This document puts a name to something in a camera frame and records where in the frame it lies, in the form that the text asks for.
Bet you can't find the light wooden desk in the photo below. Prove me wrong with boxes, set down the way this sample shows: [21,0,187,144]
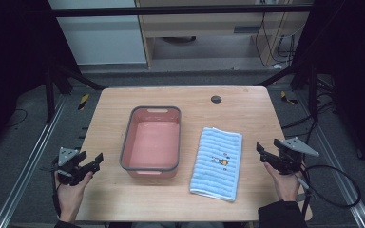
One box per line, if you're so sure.
[134,0,313,69]

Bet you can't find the white cabinet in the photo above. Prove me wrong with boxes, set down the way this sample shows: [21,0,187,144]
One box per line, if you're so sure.
[48,0,148,67]

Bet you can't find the blue striped towel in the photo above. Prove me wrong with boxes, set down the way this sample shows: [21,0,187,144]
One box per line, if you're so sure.
[188,126,244,203]

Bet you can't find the pink basin with grey rim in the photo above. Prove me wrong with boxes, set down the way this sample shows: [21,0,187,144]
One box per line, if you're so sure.
[119,105,183,179]

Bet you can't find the thin black floor cable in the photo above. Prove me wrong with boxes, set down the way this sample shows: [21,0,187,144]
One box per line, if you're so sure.
[5,108,29,129]

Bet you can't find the person's left hand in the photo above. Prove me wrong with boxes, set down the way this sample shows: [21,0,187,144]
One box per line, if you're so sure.
[53,170,95,223]

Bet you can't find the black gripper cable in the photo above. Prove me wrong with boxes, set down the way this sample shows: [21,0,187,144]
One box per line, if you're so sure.
[50,157,62,219]
[297,164,362,219]

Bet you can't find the person's right hand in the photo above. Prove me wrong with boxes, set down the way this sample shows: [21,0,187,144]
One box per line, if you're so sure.
[263,161,302,202]

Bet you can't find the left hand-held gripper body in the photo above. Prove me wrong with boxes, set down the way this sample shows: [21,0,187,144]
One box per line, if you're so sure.
[52,146,91,187]

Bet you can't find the aluminium floor rail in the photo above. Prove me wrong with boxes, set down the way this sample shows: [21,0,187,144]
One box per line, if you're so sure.
[0,94,68,228]
[297,90,365,228]

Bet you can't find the black horizontal frame bar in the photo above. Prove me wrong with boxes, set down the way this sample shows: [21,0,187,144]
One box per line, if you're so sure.
[48,4,315,18]

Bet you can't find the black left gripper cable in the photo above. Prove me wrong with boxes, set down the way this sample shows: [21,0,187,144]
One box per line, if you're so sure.
[50,157,62,219]

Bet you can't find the yellow black striped tape marker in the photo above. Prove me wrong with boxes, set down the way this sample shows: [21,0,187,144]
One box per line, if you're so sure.
[77,93,90,111]
[279,90,298,105]

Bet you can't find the bundle of hanging black cables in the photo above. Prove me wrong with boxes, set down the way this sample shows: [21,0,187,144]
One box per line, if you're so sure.
[254,11,299,68]

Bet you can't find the dark curtain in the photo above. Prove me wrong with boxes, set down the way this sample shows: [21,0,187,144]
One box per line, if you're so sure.
[0,0,77,153]
[293,0,365,179]

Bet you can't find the black metal stand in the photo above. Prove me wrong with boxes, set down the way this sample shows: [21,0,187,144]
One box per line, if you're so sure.
[43,58,107,125]
[261,58,321,122]

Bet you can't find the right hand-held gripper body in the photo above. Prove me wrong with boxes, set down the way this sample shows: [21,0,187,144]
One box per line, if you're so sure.
[266,136,320,176]

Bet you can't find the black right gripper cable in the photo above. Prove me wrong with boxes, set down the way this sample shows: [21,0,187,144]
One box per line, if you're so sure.
[297,164,362,219]

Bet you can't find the black floor cables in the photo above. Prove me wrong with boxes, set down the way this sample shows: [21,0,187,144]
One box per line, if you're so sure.
[280,80,343,139]

